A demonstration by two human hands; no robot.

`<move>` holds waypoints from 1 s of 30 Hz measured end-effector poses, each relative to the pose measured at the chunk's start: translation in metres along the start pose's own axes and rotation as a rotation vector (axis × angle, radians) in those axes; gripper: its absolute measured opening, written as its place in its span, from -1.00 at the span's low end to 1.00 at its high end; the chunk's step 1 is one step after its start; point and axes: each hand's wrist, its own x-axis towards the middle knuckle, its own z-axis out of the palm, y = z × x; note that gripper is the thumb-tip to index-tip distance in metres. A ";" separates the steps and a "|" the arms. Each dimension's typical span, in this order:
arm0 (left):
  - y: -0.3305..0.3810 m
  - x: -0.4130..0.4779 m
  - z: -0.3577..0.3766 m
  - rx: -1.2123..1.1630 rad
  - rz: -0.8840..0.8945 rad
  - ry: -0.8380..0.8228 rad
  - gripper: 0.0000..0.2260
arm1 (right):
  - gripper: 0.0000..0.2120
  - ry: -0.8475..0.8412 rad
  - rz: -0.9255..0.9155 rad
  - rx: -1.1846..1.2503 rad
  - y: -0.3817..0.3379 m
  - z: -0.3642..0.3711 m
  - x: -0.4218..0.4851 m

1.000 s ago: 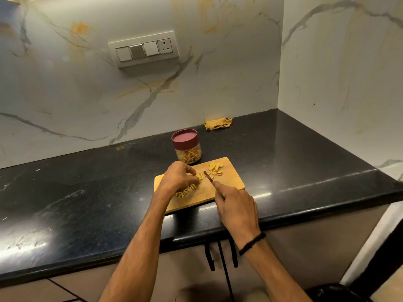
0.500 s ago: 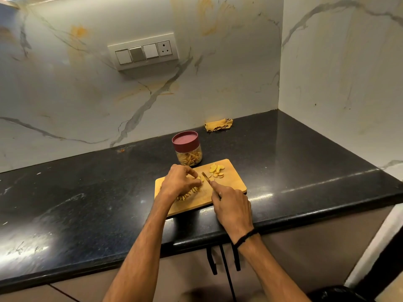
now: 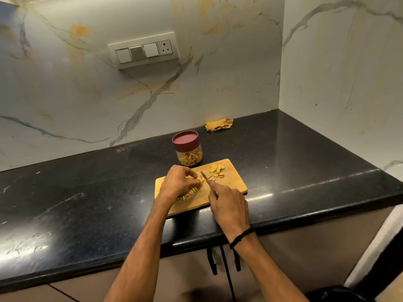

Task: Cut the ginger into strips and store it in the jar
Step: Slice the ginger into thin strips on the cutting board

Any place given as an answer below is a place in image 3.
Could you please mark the person's left hand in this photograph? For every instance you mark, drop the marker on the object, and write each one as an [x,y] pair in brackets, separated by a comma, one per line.
[176,182]

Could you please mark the person's right hand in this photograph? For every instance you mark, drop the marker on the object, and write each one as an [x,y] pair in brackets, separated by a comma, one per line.
[229,210]

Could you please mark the person's right thumb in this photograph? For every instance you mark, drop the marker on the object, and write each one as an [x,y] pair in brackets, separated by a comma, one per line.
[212,199]

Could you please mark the person's left fingers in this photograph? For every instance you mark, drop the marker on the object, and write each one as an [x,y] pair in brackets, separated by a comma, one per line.
[190,176]

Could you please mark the kitchen knife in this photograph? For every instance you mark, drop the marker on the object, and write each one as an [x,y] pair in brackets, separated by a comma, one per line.
[206,178]

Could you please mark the pile of cut ginger strips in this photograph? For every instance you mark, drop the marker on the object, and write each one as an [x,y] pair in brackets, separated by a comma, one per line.
[190,193]

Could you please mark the person's left forearm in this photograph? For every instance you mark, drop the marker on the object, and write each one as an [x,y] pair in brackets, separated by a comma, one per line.
[141,248]

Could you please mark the person's right forearm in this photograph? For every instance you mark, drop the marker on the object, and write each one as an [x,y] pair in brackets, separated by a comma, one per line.
[267,270]

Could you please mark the bunch of yellow sticks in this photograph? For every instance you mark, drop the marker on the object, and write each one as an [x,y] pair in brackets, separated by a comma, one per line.
[190,158]

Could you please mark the wooden cutting board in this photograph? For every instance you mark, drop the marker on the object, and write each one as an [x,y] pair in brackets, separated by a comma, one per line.
[231,180]

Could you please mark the heap of ginger slices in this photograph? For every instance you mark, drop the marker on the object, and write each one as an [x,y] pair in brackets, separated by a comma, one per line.
[217,170]

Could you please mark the glass jar with maroon lid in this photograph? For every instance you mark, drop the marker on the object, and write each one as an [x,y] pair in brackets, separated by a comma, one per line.
[186,147]

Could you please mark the black thread wristband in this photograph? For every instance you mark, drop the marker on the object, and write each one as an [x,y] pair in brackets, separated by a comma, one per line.
[241,237]

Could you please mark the yellow cloth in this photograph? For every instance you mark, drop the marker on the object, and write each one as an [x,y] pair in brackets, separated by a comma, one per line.
[218,124]

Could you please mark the beige cabinet door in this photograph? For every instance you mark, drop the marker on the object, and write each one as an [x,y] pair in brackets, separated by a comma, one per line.
[308,248]
[185,276]

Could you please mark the black bin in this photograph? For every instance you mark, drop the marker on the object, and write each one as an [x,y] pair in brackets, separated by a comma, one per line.
[338,295]

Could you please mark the white wall switch panel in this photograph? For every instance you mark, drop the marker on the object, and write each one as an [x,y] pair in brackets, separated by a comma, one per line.
[143,50]

